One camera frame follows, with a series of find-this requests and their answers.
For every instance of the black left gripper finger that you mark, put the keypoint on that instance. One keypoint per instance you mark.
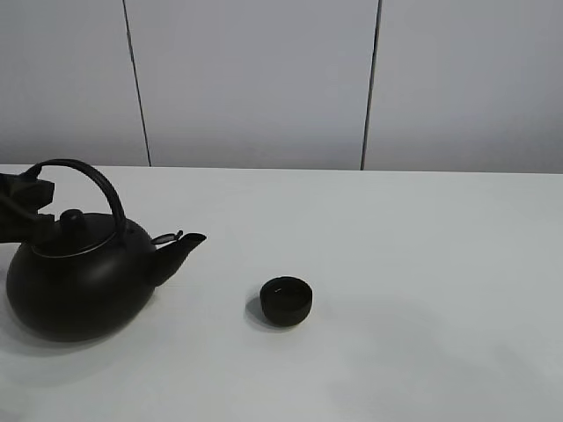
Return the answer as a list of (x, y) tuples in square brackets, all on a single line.
[(21, 226), (30, 194)]

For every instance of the small black teacup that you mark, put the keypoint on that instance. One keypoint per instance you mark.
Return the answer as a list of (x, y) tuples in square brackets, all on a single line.
[(286, 301)]

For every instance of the black cast iron teapot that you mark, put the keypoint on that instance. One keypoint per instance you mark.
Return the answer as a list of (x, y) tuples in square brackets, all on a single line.
[(96, 272)]

